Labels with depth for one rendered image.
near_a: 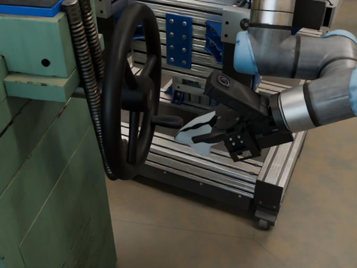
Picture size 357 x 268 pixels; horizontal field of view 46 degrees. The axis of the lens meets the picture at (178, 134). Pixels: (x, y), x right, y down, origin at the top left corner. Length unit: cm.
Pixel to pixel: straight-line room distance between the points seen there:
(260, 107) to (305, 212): 99
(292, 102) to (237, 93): 9
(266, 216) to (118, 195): 56
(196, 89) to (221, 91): 90
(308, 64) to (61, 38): 40
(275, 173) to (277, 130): 70
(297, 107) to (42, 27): 40
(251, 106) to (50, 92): 31
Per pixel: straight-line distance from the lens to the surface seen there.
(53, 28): 62
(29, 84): 66
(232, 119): 73
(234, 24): 114
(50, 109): 82
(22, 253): 81
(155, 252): 148
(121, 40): 59
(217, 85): 68
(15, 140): 72
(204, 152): 79
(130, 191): 167
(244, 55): 75
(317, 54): 76
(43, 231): 87
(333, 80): 69
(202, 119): 78
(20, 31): 64
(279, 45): 75
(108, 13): 133
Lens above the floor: 119
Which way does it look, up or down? 38 degrees down
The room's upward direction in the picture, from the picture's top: straight up
